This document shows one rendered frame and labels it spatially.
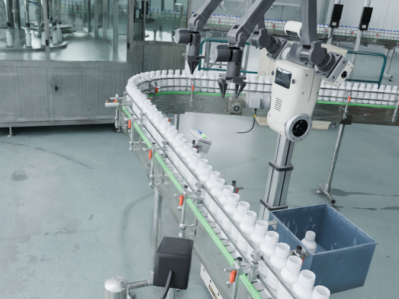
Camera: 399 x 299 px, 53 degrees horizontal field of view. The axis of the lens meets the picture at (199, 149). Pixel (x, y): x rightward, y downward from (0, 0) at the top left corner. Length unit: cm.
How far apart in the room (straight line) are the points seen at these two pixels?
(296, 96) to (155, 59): 517
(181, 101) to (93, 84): 180
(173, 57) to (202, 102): 379
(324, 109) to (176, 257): 321
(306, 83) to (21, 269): 213
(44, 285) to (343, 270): 184
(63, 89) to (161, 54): 258
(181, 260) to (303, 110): 165
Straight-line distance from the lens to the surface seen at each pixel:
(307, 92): 207
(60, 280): 283
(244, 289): 131
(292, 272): 114
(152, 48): 700
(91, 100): 499
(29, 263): 301
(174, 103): 336
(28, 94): 493
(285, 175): 228
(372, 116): 386
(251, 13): 167
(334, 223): 192
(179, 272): 54
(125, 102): 267
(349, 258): 171
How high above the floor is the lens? 181
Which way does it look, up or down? 22 degrees down
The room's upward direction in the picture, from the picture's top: 6 degrees clockwise
